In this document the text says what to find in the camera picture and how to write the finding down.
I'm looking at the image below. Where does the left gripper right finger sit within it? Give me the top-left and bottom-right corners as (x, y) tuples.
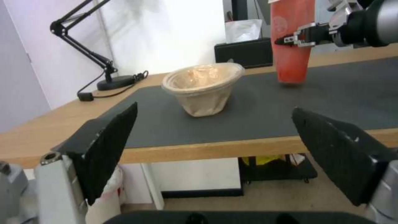
(291, 107), (398, 224)

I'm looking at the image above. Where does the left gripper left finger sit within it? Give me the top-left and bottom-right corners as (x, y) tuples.
(34, 102), (139, 224)

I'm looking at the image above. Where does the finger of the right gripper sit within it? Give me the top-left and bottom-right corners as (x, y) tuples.
(274, 23), (318, 48)

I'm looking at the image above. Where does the red takeout bag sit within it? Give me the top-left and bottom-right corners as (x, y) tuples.
(269, 0), (320, 84)

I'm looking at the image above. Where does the white plastic bag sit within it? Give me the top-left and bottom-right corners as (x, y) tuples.
(224, 19), (264, 44)

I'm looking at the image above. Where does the yellow bag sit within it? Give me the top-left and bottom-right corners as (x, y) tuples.
(242, 154), (285, 165)

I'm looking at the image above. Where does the bin with white liner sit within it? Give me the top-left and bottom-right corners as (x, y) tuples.
(84, 161), (126, 224)

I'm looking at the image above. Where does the black rectangular box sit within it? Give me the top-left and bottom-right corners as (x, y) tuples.
(214, 37), (276, 69)

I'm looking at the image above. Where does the black low cart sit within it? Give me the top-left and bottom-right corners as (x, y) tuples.
(238, 153), (319, 183)

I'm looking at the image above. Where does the white table leg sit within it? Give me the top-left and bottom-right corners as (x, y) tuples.
(140, 162), (165, 210)

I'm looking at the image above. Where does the dark grey desk mat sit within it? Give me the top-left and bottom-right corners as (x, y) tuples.
(123, 56), (398, 149)

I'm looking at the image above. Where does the black desk lamp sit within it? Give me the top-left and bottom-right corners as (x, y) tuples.
(49, 0), (150, 91)

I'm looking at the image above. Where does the beige paper bowl with lid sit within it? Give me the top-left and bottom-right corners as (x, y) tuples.
(161, 63), (246, 118)

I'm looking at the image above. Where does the black lamp cable with switch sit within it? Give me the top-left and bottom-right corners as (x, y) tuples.
(76, 70), (139, 101)

